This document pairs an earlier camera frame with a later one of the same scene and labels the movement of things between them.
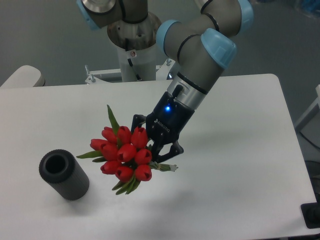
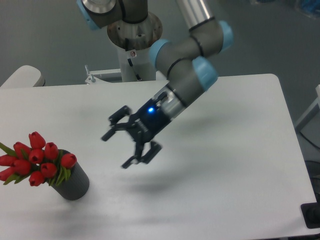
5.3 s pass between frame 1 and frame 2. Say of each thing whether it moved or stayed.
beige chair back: stayed
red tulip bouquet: moved
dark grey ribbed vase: stayed
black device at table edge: stayed
